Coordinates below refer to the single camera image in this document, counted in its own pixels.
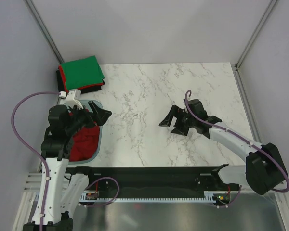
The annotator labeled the right aluminium frame post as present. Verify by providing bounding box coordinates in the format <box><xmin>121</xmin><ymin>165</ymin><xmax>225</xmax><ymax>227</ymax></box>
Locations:
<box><xmin>231</xmin><ymin>0</ymin><xmax>279</xmax><ymax>72</ymax></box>

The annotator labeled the dark red t shirt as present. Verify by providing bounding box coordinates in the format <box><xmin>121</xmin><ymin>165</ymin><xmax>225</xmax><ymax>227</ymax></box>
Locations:
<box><xmin>69</xmin><ymin>108</ymin><xmax>101</xmax><ymax>161</ymax></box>

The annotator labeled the folded green t shirt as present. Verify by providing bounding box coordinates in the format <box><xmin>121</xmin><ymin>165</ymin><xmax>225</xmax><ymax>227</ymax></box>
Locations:
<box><xmin>60</xmin><ymin>56</ymin><xmax>105</xmax><ymax>90</ymax></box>

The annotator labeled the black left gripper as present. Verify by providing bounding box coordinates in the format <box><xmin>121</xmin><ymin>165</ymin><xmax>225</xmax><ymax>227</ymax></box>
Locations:
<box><xmin>66</xmin><ymin>100</ymin><xmax>111</xmax><ymax>135</ymax></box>

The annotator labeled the clear blue plastic bin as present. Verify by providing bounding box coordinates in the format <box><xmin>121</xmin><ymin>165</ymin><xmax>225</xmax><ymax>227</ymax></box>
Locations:
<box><xmin>60</xmin><ymin>100</ymin><xmax>105</xmax><ymax>165</ymax></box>

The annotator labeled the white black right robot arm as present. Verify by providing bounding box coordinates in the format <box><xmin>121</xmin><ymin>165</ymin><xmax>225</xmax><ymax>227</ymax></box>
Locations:
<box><xmin>159</xmin><ymin>99</ymin><xmax>289</xmax><ymax>195</ymax></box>

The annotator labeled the left aluminium frame post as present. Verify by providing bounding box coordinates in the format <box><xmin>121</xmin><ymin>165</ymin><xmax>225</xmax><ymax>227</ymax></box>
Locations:
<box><xmin>24</xmin><ymin>0</ymin><xmax>64</xmax><ymax>63</ymax></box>

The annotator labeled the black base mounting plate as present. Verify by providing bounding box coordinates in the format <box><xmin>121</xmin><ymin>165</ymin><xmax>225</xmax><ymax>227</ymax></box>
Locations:
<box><xmin>67</xmin><ymin>166</ymin><xmax>239</xmax><ymax>199</ymax></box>

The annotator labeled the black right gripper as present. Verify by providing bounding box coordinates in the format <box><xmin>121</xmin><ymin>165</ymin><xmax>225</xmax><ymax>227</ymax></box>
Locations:
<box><xmin>159</xmin><ymin>105</ymin><xmax>197</xmax><ymax>136</ymax></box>

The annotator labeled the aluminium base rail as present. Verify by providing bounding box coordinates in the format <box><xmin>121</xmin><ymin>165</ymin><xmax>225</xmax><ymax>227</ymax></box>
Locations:
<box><xmin>24</xmin><ymin>173</ymin><xmax>71</xmax><ymax>193</ymax></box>

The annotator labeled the aluminium frame post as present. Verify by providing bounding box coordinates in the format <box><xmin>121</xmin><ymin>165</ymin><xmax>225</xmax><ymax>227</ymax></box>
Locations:
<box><xmin>24</xmin><ymin>0</ymin><xmax>64</xmax><ymax>63</ymax></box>
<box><xmin>231</xmin><ymin>0</ymin><xmax>279</xmax><ymax>72</ymax></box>

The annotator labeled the white slotted cable duct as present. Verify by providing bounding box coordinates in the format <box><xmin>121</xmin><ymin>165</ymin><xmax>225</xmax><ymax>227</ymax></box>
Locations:
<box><xmin>79</xmin><ymin>192</ymin><xmax>231</xmax><ymax>204</ymax></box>

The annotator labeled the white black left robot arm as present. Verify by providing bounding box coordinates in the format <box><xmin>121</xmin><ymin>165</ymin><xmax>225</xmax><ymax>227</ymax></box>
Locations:
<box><xmin>23</xmin><ymin>101</ymin><xmax>112</xmax><ymax>231</ymax></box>

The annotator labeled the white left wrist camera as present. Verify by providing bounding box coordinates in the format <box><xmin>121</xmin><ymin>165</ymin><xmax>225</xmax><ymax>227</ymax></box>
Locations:
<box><xmin>64</xmin><ymin>89</ymin><xmax>84</xmax><ymax>110</ymax></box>

